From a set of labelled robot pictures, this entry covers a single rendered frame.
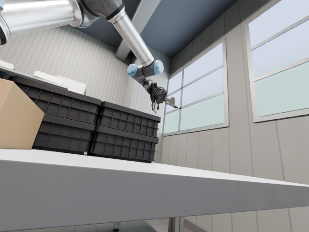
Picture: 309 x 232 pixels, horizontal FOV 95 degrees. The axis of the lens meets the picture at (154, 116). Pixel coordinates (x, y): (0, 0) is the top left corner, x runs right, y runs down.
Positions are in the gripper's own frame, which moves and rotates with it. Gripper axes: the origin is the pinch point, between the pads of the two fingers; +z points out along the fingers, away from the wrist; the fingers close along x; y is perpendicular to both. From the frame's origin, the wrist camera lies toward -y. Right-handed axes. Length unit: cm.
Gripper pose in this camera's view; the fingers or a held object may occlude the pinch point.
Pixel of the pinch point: (167, 111)
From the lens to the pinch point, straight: 81.7
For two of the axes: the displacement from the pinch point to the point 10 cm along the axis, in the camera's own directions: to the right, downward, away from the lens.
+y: 1.6, -7.1, -6.8
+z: 4.6, 6.7, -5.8
